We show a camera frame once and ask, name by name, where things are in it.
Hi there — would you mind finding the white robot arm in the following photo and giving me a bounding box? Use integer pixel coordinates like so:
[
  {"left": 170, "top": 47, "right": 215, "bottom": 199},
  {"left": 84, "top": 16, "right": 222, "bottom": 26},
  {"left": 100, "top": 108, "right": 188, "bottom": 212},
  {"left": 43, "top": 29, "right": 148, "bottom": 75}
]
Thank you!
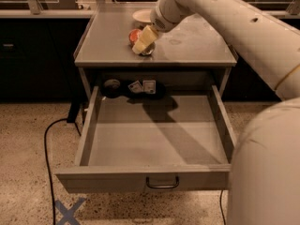
[{"left": 132, "top": 0, "right": 300, "bottom": 225}]

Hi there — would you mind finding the white ceramic bowl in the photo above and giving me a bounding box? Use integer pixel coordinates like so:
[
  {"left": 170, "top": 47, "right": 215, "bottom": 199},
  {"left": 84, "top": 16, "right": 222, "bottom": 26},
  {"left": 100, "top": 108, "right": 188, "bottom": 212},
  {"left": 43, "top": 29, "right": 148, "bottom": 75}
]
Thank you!
[{"left": 132, "top": 9, "right": 151, "bottom": 24}]

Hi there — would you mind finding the red coke can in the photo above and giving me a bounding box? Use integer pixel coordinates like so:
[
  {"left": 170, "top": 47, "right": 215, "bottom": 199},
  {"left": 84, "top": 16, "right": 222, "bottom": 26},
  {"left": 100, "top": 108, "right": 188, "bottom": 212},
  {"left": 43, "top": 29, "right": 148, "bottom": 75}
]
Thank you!
[{"left": 128, "top": 28, "right": 156, "bottom": 56}]

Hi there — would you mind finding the blue tape cross mark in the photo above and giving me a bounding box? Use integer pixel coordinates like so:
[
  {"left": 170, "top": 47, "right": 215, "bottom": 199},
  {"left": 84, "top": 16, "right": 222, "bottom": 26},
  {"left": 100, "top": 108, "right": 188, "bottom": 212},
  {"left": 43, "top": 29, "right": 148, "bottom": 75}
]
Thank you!
[{"left": 54, "top": 197, "right": 85, "bottom": 225}]

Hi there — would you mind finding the black metal drawer handle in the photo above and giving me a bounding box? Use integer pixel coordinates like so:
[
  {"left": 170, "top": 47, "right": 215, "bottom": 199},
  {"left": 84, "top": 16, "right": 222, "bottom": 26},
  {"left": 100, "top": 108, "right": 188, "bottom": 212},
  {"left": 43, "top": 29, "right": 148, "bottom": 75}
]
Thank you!
[{"left": 145, "top": 176, "right": 180, "bottom": 189}]

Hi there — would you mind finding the grey open top drawer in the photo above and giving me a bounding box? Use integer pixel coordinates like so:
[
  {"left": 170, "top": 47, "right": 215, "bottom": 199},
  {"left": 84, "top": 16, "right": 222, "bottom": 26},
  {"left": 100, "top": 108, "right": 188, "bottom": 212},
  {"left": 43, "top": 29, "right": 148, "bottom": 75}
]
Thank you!
[{"left": 56, "top": 87, "right": 235, "bottom": 193}]

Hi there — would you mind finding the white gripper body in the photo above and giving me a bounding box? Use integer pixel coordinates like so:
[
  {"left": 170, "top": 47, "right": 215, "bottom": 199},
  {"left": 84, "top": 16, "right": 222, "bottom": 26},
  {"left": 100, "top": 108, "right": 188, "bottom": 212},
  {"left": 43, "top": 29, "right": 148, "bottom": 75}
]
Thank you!
[{"left": 150, "top": 0, "right": 188, "bottom": 33}]

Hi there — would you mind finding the black cable right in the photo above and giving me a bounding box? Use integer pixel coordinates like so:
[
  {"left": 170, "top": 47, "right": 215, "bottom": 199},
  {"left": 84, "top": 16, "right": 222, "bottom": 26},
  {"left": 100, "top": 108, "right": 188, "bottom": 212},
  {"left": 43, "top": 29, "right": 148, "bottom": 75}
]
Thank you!
[{"left": 218, "top": 189, "right": 227, "bottom": 225}]

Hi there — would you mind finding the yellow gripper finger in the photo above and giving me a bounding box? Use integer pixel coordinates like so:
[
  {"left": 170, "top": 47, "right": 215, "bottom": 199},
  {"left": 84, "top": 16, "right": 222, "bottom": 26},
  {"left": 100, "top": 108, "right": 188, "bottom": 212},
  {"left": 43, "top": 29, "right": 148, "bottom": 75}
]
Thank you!
[{"left": 132, "top": 25, "right": 158, "bottom": 54}]

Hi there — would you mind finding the dark counter cabinet left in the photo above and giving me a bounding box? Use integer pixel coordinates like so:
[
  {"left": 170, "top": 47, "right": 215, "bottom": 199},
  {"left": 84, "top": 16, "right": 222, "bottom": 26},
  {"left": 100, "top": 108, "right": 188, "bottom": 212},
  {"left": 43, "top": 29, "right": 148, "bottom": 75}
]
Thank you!
[{"left": 0, "top": 19, "right": 88, "bottom": 101}]

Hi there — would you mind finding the black power cable left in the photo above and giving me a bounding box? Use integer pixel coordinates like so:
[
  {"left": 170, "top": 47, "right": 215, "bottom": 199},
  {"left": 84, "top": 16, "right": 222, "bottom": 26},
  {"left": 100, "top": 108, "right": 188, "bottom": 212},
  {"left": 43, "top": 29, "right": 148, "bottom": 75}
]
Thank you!
[{"left": 42, "top": 118, "right": 82, "bottom": 225}]

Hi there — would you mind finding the white label card square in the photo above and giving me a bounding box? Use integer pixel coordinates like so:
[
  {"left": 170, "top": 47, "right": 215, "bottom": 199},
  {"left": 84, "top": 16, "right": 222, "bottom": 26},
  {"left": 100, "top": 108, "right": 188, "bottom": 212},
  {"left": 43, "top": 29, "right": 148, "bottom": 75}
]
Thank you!
[{"left": 142, "top": 81, "right": 156, "bottom": 94}]

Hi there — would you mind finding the white label card tilted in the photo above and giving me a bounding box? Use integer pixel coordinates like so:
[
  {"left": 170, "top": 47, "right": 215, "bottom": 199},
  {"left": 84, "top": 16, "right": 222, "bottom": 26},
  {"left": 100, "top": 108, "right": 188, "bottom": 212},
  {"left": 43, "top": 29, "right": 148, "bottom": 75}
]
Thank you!
[{"left": 127, "top": 81, "right": 143, "bottom": 94}]

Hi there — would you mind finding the grey metal cabinet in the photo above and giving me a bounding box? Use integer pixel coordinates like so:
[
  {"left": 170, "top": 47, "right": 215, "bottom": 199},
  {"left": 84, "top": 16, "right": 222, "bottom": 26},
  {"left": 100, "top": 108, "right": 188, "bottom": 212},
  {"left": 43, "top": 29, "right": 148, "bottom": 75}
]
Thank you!
[{"left": 73, "top": 2, "right": 239, "bottom": 101}]

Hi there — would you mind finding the black round device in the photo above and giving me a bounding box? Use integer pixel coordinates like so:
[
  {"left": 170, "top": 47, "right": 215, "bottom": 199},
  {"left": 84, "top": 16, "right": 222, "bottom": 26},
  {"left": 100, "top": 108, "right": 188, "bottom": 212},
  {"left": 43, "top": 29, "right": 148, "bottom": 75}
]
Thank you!
[{"left": 102, "top": 79, "right": 121, "bottom": 98}]

